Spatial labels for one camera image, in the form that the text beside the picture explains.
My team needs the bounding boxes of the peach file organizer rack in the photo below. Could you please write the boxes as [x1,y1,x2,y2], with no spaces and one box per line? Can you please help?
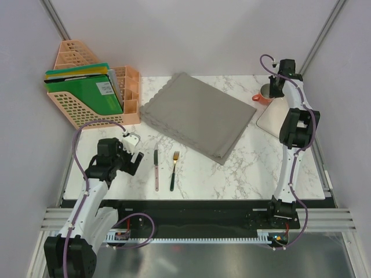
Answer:
[43,40,141,129]

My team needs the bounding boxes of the purple cable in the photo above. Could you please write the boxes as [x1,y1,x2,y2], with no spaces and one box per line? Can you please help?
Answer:
[62,120,128,278]
[259,54,315,251]

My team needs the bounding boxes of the yellow folder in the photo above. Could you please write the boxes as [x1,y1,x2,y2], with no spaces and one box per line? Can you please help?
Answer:
[45,63,110,79]

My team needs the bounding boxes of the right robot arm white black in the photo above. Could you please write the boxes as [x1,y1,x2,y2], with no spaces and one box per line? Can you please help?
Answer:
[265,59,321,228]

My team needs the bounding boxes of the green folder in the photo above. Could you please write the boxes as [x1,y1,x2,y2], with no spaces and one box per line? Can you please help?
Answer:
[44,75,123,115]

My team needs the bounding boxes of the knife pink handle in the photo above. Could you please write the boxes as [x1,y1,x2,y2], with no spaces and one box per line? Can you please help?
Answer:
[154,149,159,192]

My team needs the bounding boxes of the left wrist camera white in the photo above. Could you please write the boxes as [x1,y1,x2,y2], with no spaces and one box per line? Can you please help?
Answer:
[122,133,140,155]

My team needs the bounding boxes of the left aluminium frame post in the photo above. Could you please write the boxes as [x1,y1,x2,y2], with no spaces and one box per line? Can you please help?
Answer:
[40,0,71,41]

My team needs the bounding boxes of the white rectangular plate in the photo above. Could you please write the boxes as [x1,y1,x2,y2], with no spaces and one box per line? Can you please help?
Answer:
[256,97,289,138]

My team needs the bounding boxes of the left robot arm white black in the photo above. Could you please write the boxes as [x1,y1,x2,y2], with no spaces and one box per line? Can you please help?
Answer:
[43,133,144,277]

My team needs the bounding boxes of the white cable duct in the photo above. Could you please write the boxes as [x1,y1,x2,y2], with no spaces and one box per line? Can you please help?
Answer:
[103,229,272,244]

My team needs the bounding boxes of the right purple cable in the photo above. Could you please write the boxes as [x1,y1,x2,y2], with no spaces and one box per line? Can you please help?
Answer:
[259,54,315,251]

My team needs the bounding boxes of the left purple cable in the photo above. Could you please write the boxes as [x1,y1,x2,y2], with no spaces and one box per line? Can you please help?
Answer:
[62,120,128,278]

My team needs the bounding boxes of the grey placemat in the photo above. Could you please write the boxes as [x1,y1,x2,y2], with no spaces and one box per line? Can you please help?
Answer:
[140,72,256,165]

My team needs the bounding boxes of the gold fork green handle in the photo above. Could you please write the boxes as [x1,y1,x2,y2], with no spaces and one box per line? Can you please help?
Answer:
[170,151,180,192]

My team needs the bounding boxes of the aluminium rail profile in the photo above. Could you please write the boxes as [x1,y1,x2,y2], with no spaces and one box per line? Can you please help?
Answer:
[41,208,356,232]

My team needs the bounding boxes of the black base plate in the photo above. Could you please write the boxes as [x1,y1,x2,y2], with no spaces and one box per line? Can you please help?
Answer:
[101,200,300,237]

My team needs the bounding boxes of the aluminium frame post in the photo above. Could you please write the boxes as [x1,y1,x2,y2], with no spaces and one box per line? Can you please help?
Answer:
[299,0,348,76]
[40,0,71,41]

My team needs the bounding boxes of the orange mug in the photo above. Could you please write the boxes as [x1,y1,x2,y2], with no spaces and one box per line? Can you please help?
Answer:
[252,84,273,105]

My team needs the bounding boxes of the right aluminium frame post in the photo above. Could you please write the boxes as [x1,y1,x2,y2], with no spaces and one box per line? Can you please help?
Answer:
[299,0,348,76]

